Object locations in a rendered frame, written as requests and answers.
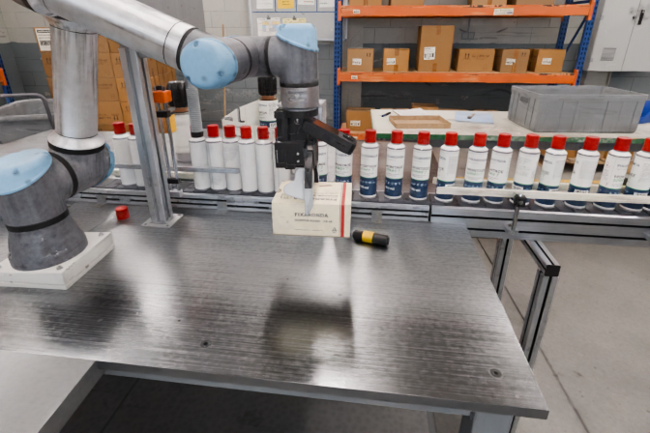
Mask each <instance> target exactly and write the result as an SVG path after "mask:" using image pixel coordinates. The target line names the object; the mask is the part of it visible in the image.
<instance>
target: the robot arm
mask: <svg viewBox="0 0 650 433"><path fill-rule="evenodd" d="M13 1H14V2H16V3H17V4H19V5H21V6H23V7H25V8H27V9H29V10H31V11H33V12H36V13H38V14H41V15H42V16H43V17H44V18H45V19H46V20H47V21H48V22H49V30H50V48H51V67H52V86H53V104H54V123H55V130H54V131H53V132H51V133H50V134H49V135H48V137H47V146H48V150H47V151H46V150H44V149H29V150H23V151H20V152H18V153H12V154H9V155H6V156H4V157H2V158H0V214H1V217H2V218H3V221H4V223H5V225H6V228H7V230H8V249H9V252H8V259H9V262H10V264H11V266H12V268H13V269H15V270H17V271H23V272H30V271H37V270H42V269H47V268H50V267H54V266H57V265H59V264H62V263H64V262H67V261H69V260H71V259H73V258H74V257H76V256H77V255H78V254H80V253H81V252H82V251H83V250H84V249H85V248H86V247H87V246H88V240H87V237H86V234H85V233H84V231H83V230H81V229H80V228H79V226H78V225H77V224H76V222H75V221H74V220H73V218H72V217H71V215H70V213H69V210H68V207H67V204H66V201H65V200H66V199H68V198H70V197H72V196H74V195H76V194H78V193H80V192H82V191H84V190H86V189H88V188H91V187H94V186H96V185H98V184H100V183H101V182H103V181H104V180H105V179H107V178H108V177H109V176H110V175H111V174H112V172H113V170H114V167H115V156H114V154H113V152H112V151H110V150H109V149H110V146H109V145H108V144H107V143H106V142H105V139H104V137H103V136H102V135H101V134H99V133H98V34H100V35H102V36H104V37H106V38H108V39H111V40H113V41H115V42H117V43H120V44H122V45H124V46H126V47H129V48H131V49H133V50H135V51H137V52H140V53H142V54H144V55H146V56H148V57H151V58H153V59H155V60H157V61H159V62H162V63H164V64H166V65H168V66H169V67H172V68H174V69H176V70H178V71H180V72H183V75H184V76H185V78H186V79H187V80H188V81H189V82H190V83H191V84H192V85H193V86H195V87H197V88H200V89H205V90H209V89H220V88H223V87H225V86H227V85H229V84H231V83H234V82H238V81H241V80H244V79H248V78H251V77H277V76H279V77H280V87H281V106H282V107H283V108H277V109H276V111H274V119H276V122H277V136H278V137H277V138H276V142H275V143H274V147H275V160H276V168H285V169H292V172H293V173H294V174H295V179H294V181H293V182H291V183H289V184H287V185H285V186H284V188H283V192H284V193H285V194H286V195H288V196H292V197H295V198H298V199H302V200H305V214H306V215H308V214H309V213H310V210H311V209H312V207H313V183H319V168H318V166H319V165H318V139H319V140H321V141H323V142H325V143H327V144H329V145H330V146H332V147H334V148H336V149H337V150H339V151H340V152H342V153H345V154H348V155H351V154H352V153H353V151H354V149H355V148H356V144H357V140H356V139H355V138H354V137H353V136H351V135H349V134H347V133H343V132H342V131H340V130H337V129H335V128H333V127H331V126H329V125H327V124H325V123H323V122H322V121H320V120H318V119H316V118H314V116H317V115H318V107H317V106H318V105H319V85H318V51H319V49H318V47H317V35H316V28H315V26H314V25H312V24H310V23H287V24H279V25H278V26H277V33H276V35H273V36H230V37H223V38H219V37H216V36H214V35H212V34H210V33H207V32H205V31H203V30H201V29H198V28H196V27H194V26H192V25H190V24H188V23H186V22H184V21H182V20H180V19H177V18H175V17H173V16H171V15H168V14H165V13H163V12H160V11H158V10H156V9H154V8H152V7H149V6H147V5H145V4H143V3H140V2H138V1H136V0H13ZM296 119H299V120H298V121H297V120H296ZM277 154H278V158H277ZM304 177H305V182H304Z"/></svg>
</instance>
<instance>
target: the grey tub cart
mask: <svg viewBox="0 0 650 433"><path fill-rule="evenodd" d="M30 97H37V98H39V99H29V100H20V101H14V102H11V103H9V104H6V105H3V106H0V145H1V144H4V143H8V142H11V141H15V140H18V139H20V138H24V137H27V136H30V135H34V134H37V133H40V132H44V131H47V130H55V123H54V104H53V99H46V98H45V97H44V96H43V95H41V94H38V93H27V94H0V98H30Z"/></svg>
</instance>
